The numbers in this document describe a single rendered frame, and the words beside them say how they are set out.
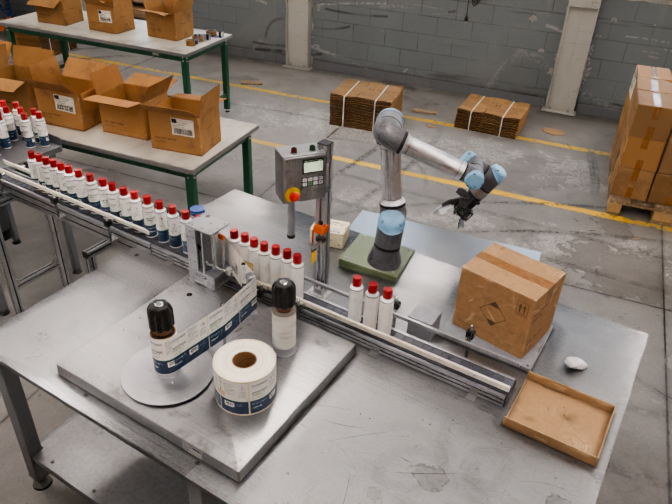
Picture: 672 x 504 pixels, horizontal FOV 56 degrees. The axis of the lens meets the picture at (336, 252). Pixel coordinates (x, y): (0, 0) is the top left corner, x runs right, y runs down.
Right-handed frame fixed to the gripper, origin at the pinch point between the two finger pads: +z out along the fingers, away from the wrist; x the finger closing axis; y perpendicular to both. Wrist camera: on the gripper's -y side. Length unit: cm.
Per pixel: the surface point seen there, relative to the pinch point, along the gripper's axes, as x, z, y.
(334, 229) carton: -37, 35, -2
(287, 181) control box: -81, -2, 37
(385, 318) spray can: -30, 9, 68
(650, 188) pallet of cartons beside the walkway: 223, -14, -181
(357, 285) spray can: -43, 9, 59
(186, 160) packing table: -98, 106, -93
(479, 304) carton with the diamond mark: -1, -11, 60
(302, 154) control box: -81, -12, 32
